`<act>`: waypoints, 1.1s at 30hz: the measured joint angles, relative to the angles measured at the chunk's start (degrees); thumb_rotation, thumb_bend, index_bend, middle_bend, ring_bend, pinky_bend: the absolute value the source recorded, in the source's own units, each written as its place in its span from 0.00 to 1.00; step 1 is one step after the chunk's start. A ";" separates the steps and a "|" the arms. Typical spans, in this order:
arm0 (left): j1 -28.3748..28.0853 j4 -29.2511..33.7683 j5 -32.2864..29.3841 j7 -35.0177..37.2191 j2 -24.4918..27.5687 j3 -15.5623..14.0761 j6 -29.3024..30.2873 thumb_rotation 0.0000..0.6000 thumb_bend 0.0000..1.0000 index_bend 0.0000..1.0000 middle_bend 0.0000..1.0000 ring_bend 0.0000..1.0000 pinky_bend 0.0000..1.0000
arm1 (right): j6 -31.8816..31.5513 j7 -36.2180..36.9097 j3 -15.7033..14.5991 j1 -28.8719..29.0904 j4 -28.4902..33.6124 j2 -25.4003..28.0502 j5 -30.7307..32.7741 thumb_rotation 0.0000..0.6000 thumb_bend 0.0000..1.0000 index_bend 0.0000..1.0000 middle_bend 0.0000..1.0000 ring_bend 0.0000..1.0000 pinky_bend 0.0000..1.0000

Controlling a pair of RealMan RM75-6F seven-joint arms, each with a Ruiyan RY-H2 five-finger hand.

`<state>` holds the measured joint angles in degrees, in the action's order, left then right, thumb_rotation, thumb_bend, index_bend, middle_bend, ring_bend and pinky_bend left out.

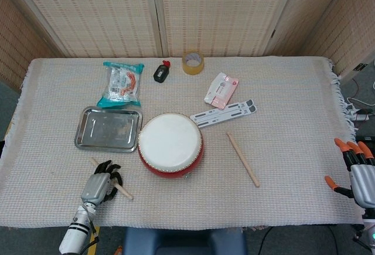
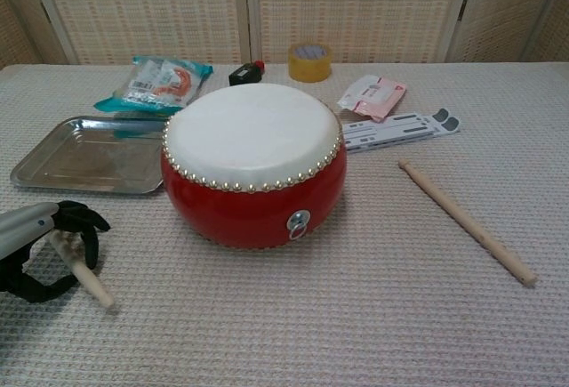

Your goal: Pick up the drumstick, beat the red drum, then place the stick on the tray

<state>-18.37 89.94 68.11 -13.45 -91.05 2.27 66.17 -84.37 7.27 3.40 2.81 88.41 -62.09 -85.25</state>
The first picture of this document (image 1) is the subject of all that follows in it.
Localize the white folding laptop stand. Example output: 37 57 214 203
189 98 257 129

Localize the black floor cable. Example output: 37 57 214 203
257 225 276 255

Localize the black bottle with red cap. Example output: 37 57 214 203
153 60 172 84

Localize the teal snack bag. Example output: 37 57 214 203
96 61 145 108

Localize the white floor cable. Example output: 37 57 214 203
347 80 375 109

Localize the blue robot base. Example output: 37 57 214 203
122 226 248 255

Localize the red drum with white skin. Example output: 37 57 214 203
137 113 206 179

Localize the white woven tablecloth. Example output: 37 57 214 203
0 56 367 228

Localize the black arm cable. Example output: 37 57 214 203
87 221 100 246

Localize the right silver orange-tipped robot hand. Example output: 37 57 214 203
324 137 375 209

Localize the wooden drumstick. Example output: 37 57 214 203
89 157 134 200
226 132 261 188

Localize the rectangular metal tray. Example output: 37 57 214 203
74 106 144 154

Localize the yellow packing tape roll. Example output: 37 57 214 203
182 50 205 76

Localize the pink white wet wipes pack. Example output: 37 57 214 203
203 72 240 110

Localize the white power strip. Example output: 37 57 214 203
350 110 371 121

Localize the bamboo folding screen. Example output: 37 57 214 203
0 0 375 91

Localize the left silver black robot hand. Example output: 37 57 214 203
80 160 124 208

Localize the red floor cable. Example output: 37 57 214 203
350 77 362 100

